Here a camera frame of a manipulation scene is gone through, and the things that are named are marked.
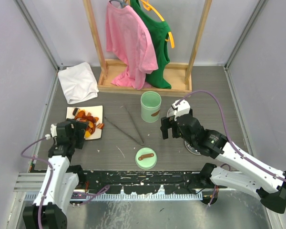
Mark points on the green t-shirt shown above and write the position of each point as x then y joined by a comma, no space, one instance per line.
159,33

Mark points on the grey clothes hanger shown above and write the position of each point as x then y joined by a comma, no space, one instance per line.
120,4

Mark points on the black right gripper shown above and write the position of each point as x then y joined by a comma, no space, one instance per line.
166,124

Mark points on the white slotted cable duct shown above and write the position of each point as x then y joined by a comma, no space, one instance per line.
30,196

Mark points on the orange salmon sushi piece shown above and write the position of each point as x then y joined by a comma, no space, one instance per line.
79,114

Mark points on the wooden clothes rack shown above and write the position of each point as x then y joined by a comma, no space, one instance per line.
178,75

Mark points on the round silver tin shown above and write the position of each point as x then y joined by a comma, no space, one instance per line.
170,112

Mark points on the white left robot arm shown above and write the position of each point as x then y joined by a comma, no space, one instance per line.
48,210

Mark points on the mint green canister lid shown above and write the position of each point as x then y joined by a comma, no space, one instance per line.
146,158

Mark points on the white square plate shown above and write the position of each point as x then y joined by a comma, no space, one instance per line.
94,116

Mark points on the white cloth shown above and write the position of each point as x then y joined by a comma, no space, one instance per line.
78,83

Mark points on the pink t-shirt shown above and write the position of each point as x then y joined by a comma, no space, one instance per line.
129,39

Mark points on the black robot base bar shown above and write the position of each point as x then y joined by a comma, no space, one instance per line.
144,182

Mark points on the silver embossed tin lid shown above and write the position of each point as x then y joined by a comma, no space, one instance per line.
191,149

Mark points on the metal serving tongs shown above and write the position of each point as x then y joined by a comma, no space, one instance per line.
126,124

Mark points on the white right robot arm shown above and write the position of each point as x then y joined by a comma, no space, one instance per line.
255,178

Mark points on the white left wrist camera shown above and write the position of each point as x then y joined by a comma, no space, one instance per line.
53,132

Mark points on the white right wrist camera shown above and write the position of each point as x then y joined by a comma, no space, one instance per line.
180,108

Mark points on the left aluminium frame post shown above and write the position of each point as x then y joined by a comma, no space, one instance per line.
36,32

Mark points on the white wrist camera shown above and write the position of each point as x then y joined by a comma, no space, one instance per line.
53,132
180,108

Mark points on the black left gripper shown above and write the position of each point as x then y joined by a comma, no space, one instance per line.
79,129

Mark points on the aluminium corner frame post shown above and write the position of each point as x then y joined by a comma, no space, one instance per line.
253,17

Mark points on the mint green tin canister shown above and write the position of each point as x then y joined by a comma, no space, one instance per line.
150,106

